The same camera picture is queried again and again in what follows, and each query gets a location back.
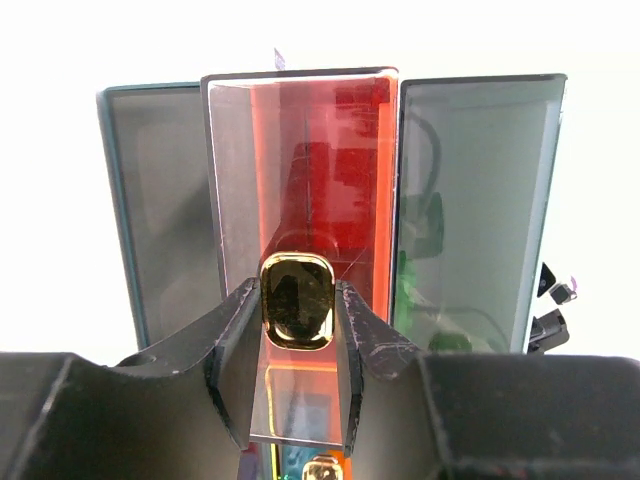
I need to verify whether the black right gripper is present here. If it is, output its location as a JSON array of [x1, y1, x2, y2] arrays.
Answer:
[[529, 262, 577, 350]]

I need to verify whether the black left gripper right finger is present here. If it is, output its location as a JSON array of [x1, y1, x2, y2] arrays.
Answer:
[[335, 282, 639, 479]]

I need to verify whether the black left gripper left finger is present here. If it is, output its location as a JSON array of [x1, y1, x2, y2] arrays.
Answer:
[[1, 278, 261, 479]]

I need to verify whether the transparent orange-slot drawer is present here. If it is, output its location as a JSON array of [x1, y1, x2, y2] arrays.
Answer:
[[199, 65, 400, 446]]

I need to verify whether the stacked teal yellow drawer cabinet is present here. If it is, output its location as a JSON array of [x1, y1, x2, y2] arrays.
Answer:
[[97, 74, 566, 479]]

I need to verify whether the gold drawer knob yellow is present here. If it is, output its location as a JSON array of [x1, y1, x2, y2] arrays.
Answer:
[[302, 458, 344, 480]]

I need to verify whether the gold drawer knob orange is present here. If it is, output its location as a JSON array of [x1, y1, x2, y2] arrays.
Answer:
[[259, 251, 336, 351]]

